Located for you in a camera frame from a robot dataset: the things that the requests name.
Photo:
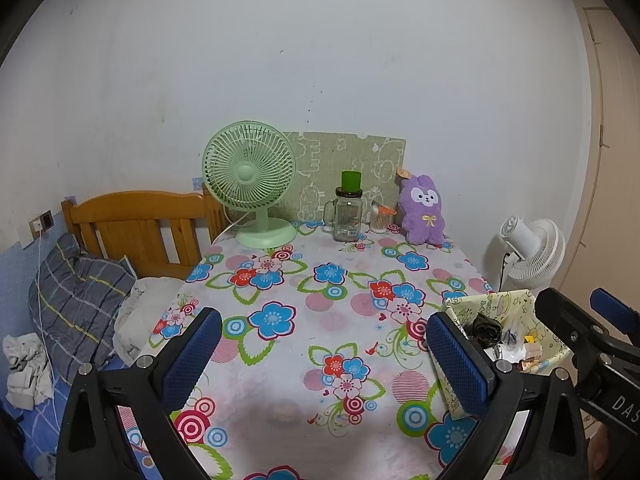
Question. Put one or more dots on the white standing fan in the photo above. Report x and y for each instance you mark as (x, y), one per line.
(540, 255)

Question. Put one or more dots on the grey plaid pillow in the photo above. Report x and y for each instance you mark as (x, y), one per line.
(75, 300)

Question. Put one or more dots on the white blanket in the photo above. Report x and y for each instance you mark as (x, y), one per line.
(145, 310)

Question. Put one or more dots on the green patterned board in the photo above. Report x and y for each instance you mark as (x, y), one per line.
(325, 155)

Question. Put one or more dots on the blue wall sticker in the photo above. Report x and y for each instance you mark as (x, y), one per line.
(198, 181)

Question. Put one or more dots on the glass jar with green lid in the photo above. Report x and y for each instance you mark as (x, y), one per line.
(347, 220)

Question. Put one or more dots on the clear swab holder orange lid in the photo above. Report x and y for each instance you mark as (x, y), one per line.
(380, 220)

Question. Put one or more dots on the blue bed sheet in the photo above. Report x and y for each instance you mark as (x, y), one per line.
(35, 435)

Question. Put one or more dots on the wooden headboard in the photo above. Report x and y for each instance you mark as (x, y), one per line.
(140, 210)

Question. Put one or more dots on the wall socket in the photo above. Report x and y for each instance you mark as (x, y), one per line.
(42, 222)

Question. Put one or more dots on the floral tablecloth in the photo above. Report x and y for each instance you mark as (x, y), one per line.
(325, 310)

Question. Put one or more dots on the yellow patterned box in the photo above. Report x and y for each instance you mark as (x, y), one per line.
(500, 302)

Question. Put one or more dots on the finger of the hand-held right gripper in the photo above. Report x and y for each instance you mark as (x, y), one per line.
(612, 307)
(570, 320)

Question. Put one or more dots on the purple plush bunny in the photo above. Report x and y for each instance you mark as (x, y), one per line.
(422, 210)

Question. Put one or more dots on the small yellow block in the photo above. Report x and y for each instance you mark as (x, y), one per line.
(532, 345)

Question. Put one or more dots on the white crumpled cloth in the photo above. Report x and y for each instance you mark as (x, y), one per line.
(25, 370)

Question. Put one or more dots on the clear plastic package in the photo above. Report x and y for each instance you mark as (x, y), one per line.
(510, 340)

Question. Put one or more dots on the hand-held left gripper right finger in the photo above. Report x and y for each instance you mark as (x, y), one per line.
(457, 365)

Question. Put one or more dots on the green desk fan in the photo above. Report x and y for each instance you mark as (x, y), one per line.
(247, 170)

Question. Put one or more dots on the beige door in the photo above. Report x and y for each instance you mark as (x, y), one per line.
(620, 160)

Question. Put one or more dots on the black sock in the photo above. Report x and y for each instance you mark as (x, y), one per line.
(485, 330)

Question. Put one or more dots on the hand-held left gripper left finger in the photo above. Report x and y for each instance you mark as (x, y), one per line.
(192, 355)

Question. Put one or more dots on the pink wet wipes pack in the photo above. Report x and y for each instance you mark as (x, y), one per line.
(530, 364)

